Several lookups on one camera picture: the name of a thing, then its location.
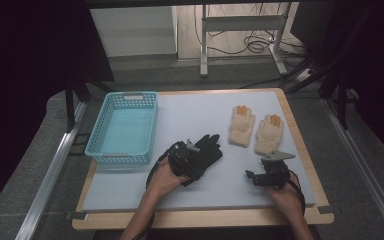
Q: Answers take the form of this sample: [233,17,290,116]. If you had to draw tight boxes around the black cables on floor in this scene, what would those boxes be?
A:
[193,3,312,58]

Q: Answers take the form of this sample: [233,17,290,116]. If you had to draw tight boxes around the grey corner clamp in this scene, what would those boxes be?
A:
[317,205,337,215]

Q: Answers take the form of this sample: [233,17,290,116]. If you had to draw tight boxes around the person's left hand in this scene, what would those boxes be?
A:
[145,155,190,202]

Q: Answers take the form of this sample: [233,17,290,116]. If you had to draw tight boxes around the white metal stand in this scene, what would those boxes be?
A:
[199,3,290,78]

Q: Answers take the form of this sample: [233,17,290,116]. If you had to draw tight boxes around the person's right hand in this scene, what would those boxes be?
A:
[265,181,304,218]

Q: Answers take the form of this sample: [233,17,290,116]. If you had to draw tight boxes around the cream knitted glove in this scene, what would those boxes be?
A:
[228,105,257,148]
[254,114,285,155]

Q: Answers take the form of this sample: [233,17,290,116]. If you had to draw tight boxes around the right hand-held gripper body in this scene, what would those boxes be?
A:
[259,150,296,192]

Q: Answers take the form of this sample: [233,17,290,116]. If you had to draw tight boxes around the white cabinet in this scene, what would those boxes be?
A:
[89,5,179,58]

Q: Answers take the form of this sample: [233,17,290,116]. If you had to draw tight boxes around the black stand legs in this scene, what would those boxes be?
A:
[63,79,115,134]

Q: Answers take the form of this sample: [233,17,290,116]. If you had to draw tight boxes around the black glove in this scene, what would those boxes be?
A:
[179,133,224,188]

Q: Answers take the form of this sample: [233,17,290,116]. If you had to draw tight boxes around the white foam mat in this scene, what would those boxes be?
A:
[81,90,317,213]

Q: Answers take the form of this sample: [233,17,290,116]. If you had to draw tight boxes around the white power strip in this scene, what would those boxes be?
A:
[294,67,314,83]

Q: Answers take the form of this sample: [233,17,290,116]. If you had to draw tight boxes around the black tripod stand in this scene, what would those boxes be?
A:
[279,56,361,132]

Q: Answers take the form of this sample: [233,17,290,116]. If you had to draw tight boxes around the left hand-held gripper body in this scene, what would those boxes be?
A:
[167,138,205,178]

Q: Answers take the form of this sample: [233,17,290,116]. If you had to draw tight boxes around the light blue plastic basket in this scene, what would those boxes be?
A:
[84,91,159,166]

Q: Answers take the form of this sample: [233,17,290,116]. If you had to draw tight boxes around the dark curtain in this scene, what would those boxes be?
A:
[290,0,384,168]
[0,0,116,219]

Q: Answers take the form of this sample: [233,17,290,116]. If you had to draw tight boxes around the aluminium rail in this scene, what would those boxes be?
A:
[321,97,384,232]
[14,99,90,240]

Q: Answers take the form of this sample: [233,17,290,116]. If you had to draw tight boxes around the right hand-held gripper black cable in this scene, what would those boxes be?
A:
[287,169,307,216]

